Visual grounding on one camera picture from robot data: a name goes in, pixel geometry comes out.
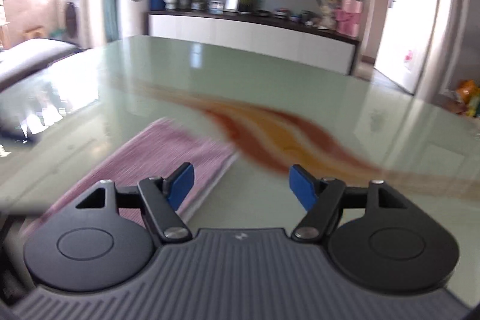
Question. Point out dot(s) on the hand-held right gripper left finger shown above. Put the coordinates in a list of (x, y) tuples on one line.
[(182, 185)]

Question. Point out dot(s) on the small photo frame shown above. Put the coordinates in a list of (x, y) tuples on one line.
[(216, 7)]

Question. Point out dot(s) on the wrapped flower bouquet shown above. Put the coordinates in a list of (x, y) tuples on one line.
[(329, 10)]

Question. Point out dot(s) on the white washing machine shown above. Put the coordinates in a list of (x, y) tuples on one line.
[(73, 18)]

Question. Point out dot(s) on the white and brown tv cabinet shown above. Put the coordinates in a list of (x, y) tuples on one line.
[(243, 35)]

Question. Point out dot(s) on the blue box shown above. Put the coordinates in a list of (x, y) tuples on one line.
[(156, 3)]

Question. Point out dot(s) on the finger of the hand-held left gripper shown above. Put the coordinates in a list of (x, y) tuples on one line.
[(17, 135)]

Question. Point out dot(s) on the white door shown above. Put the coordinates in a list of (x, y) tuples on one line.
[(412, 12)]

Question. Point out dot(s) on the pink cartoon door sticker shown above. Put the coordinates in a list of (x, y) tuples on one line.
[(408, 60)]

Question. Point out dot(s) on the pink gift box with bow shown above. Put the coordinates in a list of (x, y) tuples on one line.
[(349, 18)]

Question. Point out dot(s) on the white photo frame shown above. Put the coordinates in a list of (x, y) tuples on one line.
[(232, 3)]

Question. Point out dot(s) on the small potted plant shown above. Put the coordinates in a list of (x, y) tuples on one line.
[(199, 3)]

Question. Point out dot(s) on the grey upholstered chair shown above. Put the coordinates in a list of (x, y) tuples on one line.
[(33, 57)]

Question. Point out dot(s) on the stack of books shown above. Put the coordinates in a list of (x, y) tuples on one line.
[(282, 13)]

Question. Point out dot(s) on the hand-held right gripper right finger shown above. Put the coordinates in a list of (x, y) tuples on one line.
[(302, 187)]

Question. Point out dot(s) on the green plant in black pot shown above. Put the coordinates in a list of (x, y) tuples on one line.
[(247, 4)]

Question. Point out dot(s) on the pink and grey plush towel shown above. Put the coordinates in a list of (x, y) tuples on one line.
[(150, 151)]

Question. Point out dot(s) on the dark jar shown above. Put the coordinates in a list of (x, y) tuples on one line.
[(307, 17)]

